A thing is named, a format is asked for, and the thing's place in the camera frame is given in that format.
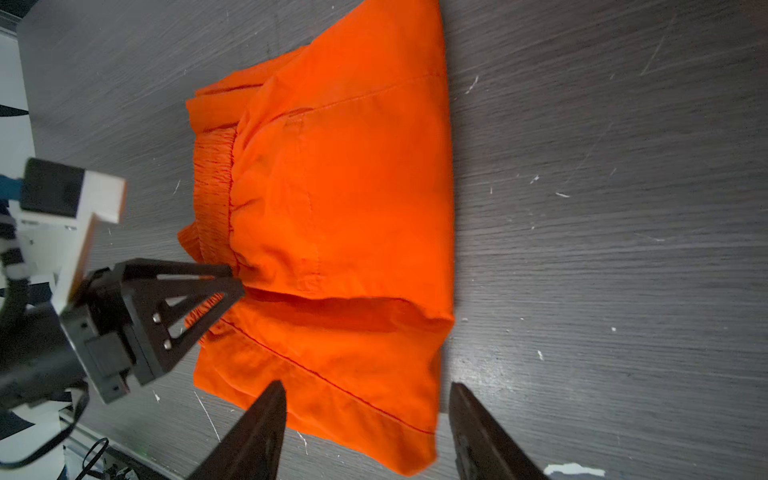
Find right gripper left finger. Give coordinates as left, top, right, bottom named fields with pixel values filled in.
left=189, top=380, right=287, bottom=480

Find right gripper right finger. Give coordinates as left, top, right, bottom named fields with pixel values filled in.
left=448, top=382, right=548, bottom=480

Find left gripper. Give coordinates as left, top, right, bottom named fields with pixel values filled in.
left=60, top=259, right=245, bottom=404

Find orange shorts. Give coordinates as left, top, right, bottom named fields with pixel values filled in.
left=178, top=1, right=455, bottom=476

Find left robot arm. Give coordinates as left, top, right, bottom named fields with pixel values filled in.
left=1, top=259, right=245, bottom=419

